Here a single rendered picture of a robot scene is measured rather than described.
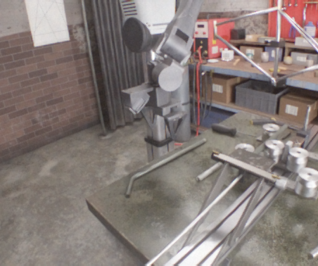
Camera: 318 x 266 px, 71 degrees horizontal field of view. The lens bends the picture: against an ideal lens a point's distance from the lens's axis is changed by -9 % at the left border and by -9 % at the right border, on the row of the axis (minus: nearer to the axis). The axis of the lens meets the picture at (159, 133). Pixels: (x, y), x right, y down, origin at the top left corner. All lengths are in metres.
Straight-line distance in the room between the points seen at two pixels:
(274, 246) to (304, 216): 0.12
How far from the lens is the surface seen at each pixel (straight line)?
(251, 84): 2.59
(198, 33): 2.72
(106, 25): 2.84
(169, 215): 0.58
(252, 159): 0.48
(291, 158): 0.67
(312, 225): 0.62
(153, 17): 1.06
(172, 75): 0.55
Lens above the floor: 1.30
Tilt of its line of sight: 26 degrees down
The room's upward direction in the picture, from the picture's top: 5 degrees counter-clockwise
